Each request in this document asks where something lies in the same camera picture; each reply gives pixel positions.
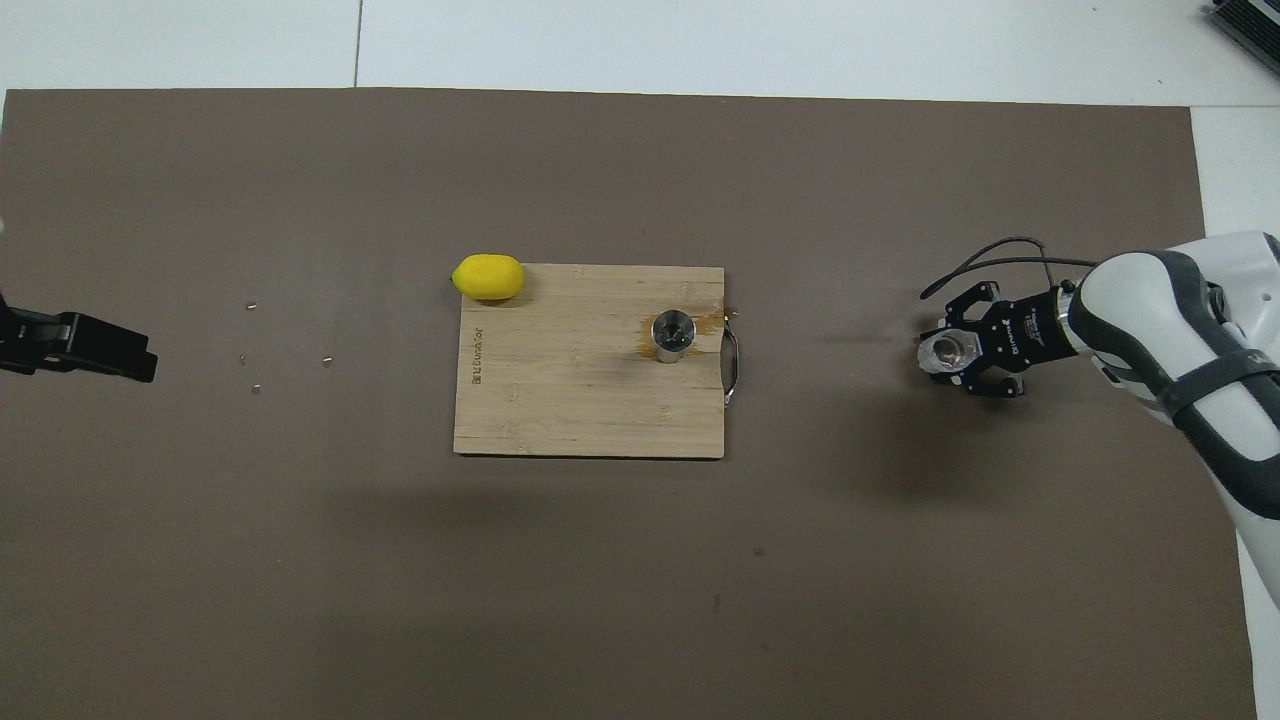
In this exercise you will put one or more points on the yellow lemon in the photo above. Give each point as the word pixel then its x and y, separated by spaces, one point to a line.
pixel 488 277

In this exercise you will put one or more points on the wooden cutting board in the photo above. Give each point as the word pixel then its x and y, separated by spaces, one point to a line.
pixel 570 400

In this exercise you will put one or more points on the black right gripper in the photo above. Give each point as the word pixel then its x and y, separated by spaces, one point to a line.
pixel 1030 330

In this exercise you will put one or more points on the steel double jigger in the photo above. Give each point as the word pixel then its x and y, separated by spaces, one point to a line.
pixel 672 335

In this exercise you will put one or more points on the small clear glass cup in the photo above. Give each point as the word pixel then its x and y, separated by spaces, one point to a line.
pixel 948 352

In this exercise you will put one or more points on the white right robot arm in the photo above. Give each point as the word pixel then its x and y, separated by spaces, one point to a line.
pixel 1180 330

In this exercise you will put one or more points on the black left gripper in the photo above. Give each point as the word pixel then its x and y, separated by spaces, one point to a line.
pixel 30 340

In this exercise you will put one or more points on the grey ribbed device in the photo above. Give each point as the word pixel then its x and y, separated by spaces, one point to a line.
pixel 1250 20

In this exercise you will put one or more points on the brown table mat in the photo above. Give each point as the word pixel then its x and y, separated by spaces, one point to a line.
pixel 300 550

